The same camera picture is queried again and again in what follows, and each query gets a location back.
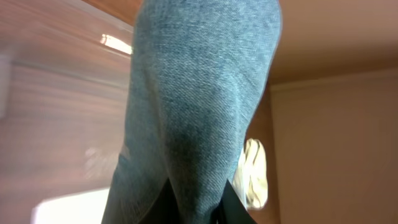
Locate folded cream sweatshirt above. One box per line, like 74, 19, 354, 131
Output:
232, 138, 268, 210

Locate blue denim jeans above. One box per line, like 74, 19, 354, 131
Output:
102, 0, 282, 223

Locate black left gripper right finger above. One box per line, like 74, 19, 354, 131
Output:
217, 181, 257, 224

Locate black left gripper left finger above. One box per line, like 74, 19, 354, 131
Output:
139, 179, 180, 224

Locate clear plastic storage bin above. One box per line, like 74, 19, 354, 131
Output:
1, 0, 133, 223

